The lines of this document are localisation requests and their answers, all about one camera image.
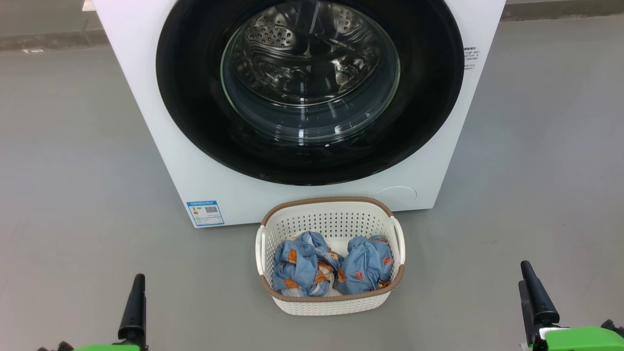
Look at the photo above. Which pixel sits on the steel perforated washer drum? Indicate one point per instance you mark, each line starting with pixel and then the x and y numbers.
pixel 292 63

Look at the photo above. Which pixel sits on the black printed text label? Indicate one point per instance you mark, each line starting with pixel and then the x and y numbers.
pixel 471 57

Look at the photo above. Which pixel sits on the blue printed garment cream lining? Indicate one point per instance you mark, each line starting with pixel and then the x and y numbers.
pixel 302 263

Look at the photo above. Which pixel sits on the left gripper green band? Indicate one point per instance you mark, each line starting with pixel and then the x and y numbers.
pixel 107 348

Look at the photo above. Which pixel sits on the black round glass washer door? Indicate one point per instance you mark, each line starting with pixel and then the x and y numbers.
pixel 195 122

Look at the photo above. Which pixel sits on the blue garment orange print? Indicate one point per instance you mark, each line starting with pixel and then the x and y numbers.
pixel 365 265

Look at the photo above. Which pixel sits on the cream perforated basket brown rim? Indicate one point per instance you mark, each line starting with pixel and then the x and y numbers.
pixel 336 219

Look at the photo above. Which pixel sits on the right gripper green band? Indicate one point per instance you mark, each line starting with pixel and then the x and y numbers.
pixel 580 339

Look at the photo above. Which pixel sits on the white front-load washing machine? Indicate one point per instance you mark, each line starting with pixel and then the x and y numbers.
pixel 146 122

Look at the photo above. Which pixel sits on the round drain filter cover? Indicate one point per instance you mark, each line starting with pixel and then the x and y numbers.
pixel 396 198

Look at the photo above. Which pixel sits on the blue energy label sticker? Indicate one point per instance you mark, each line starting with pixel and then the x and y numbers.
pixel 204 213

